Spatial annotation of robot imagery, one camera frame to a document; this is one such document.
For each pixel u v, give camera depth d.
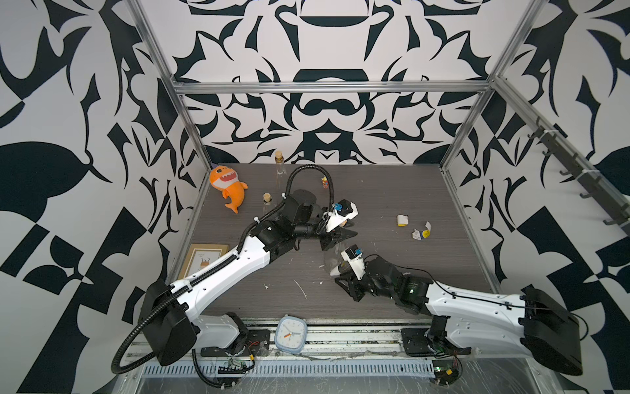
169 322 0.39
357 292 0.70
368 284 0.67
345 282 0.71
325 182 1.08
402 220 1.00
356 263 0.70
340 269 0.78
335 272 0.79
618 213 0.50
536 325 0.42
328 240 0.61
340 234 0.62
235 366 0.68
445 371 0.71
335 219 0.59
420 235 0.98
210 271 0.44
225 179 1.05
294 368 0.71
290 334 0.73
